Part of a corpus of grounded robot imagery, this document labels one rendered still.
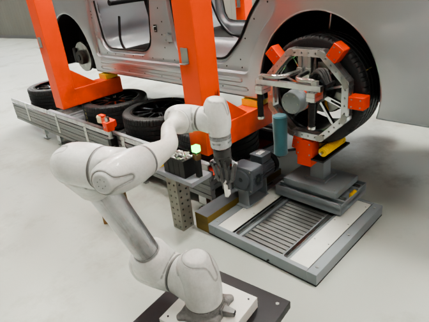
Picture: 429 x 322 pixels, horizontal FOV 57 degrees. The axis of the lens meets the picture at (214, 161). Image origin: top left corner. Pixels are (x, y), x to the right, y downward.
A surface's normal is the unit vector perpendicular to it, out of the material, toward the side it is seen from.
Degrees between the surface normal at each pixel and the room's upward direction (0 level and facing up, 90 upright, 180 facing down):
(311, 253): 0
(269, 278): 0
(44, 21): 90
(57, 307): 0
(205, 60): 90
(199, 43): 90
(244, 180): 90
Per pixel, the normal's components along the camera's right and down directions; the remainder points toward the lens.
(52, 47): 0.72, 0.24
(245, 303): -0.13, -0.88
